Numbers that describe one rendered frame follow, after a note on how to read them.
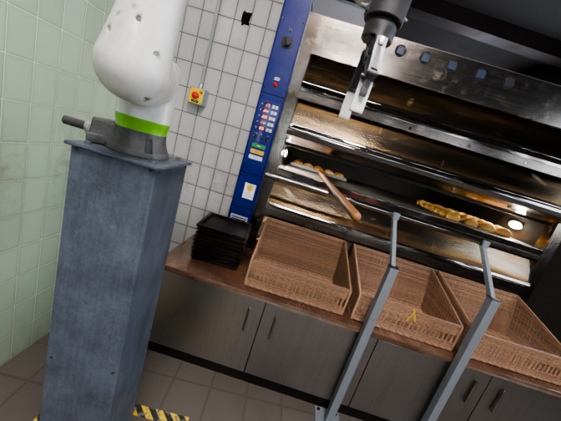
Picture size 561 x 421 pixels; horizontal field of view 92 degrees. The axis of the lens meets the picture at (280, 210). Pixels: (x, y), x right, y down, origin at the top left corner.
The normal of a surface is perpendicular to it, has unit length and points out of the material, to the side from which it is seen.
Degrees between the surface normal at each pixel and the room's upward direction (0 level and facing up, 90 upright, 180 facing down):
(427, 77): 90
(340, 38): 90
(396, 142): 70
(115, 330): 90
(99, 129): 81
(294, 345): 90
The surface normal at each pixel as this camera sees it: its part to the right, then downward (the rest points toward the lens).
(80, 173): -0.02, 0.23
